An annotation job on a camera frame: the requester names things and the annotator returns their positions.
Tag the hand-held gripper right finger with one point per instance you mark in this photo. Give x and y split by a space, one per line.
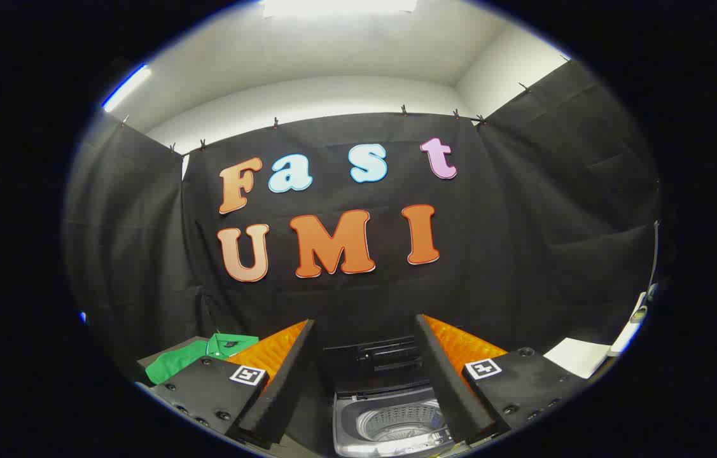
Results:
450 388

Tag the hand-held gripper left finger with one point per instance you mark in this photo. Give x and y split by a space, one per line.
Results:
282 381

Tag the grey washing machine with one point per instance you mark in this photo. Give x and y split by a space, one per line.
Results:
390 423

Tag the dark glass washing machine lid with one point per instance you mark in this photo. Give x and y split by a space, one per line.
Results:
371 366

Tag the green polo shirt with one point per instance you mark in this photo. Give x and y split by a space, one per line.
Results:
180 366

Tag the grey side stand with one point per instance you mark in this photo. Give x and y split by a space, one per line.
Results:
167 350

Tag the white flat board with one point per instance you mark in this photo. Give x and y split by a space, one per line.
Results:
577 357

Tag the row of black cloth clips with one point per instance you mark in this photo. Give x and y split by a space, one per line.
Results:
275 123

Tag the ceiling light panel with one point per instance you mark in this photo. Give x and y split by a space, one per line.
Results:
339 6

